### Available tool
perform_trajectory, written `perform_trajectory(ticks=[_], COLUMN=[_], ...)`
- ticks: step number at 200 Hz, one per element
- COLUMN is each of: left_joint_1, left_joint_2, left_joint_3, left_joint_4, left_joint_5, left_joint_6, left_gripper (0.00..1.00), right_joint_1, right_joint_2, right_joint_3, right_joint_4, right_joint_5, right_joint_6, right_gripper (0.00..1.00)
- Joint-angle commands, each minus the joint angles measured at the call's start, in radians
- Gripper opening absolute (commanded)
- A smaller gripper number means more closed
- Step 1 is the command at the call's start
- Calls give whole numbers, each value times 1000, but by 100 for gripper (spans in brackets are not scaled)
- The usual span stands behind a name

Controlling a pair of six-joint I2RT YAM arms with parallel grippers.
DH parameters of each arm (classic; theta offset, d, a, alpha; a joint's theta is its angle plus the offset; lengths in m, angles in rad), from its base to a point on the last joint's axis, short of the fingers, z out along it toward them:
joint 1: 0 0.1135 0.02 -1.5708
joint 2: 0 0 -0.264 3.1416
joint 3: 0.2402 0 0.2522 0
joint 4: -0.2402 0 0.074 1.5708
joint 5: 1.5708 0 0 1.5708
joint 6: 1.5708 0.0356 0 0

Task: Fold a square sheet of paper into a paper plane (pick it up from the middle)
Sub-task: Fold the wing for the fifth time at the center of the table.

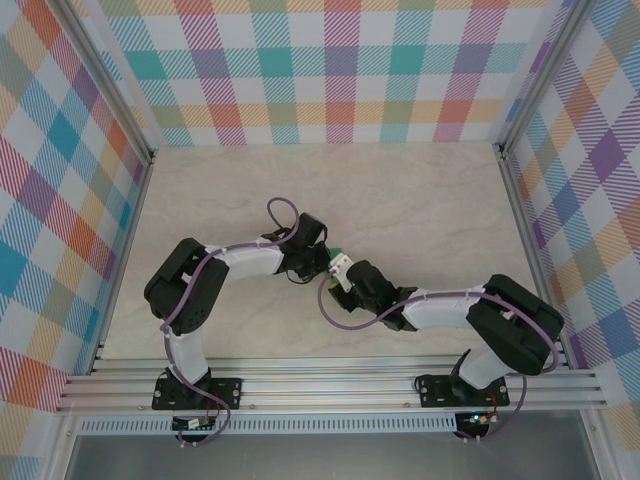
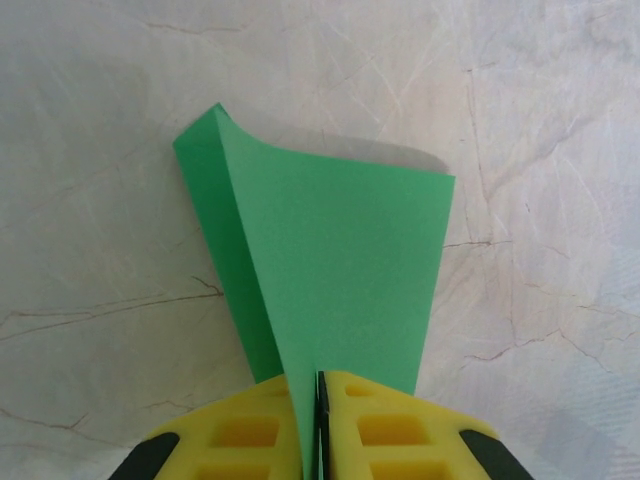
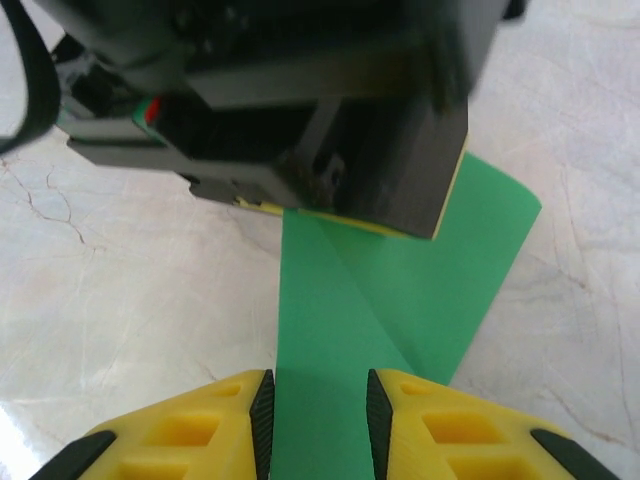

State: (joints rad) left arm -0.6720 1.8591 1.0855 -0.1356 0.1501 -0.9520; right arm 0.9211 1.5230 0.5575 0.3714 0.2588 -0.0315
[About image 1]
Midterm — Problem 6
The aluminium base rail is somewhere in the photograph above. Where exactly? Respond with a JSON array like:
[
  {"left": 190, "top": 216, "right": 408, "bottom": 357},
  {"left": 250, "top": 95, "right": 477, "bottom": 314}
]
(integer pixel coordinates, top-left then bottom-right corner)
[{"left": 54, "top": 352, "right": 609, "bottom": 416}]

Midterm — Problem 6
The slotted white cable duct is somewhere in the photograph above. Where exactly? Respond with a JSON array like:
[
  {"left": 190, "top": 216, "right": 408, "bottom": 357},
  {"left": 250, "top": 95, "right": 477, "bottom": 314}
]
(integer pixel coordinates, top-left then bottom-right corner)
[{"left": 77, "top": 417, "right": 459, "bottom": 435}]

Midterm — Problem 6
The aluminium side rail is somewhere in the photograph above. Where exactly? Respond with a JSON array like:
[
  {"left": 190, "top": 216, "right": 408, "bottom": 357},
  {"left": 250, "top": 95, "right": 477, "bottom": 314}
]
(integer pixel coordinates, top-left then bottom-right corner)
[
  {"left": 494, "top": 144, "right": 574, "bottom": 369},
  {"left": 89, "top": 149, "right": 157, "bottom": 374}
]

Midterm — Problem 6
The green square paper sheet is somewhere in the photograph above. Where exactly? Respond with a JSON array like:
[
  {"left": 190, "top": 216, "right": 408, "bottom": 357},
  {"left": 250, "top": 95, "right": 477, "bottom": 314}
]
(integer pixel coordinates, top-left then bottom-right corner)
[{"left": 325, "top": 244, "right": 359, "bottom": 291}]

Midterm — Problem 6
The aluminium frame post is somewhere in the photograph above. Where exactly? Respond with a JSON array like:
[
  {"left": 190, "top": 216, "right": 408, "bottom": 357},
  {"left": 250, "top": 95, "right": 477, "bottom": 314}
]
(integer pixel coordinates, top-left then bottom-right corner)
[
  {"left": 493, "top": 0, "right": 589, "bottom": 161},
  {"left": 58, "top": 0, "right": 157, "bottom": 166}
]

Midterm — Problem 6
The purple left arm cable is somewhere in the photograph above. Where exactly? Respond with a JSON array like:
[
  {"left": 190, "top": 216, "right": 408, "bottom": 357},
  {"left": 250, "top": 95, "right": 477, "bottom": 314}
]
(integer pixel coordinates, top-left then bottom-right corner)
[{"left": 160, "top": 197, "right": 305, "bottom": 449}]

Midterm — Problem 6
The small circuit board without light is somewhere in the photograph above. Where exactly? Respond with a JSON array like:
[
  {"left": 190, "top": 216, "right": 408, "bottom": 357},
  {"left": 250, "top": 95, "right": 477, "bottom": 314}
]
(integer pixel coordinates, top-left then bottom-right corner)
[{"left": 172, "top": 417, "right": 217, "bottom": 432}]

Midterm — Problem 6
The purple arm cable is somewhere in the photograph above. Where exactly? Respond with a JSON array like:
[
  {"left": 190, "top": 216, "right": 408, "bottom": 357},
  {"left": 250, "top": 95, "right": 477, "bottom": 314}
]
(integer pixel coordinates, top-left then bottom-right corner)
[
  {"left": 317, "top": 272, "right": 561, "bottom": 444},
  {"left": 160, "top": 197, "right": 305, "bottom": 449}
]

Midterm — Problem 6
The small circuit board with light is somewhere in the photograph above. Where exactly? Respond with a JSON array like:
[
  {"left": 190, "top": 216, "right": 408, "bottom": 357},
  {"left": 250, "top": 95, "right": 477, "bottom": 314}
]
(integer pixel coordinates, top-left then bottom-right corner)
[{"left": 459, "top": 410, "right": 499, "bottom": 427}]

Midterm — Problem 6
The grey metal base sheet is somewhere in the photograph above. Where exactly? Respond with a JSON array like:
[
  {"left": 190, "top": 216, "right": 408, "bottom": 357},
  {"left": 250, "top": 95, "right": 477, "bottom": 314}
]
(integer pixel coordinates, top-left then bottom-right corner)
[{"left": 64, "top": 433, "right": 601, "bottom": 480}]

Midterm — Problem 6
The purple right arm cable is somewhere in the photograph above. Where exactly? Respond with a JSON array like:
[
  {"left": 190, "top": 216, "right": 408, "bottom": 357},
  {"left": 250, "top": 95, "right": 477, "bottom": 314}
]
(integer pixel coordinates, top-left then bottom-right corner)
[{"left": 317, "top": 272, "right": 561, "bottom": 444}]

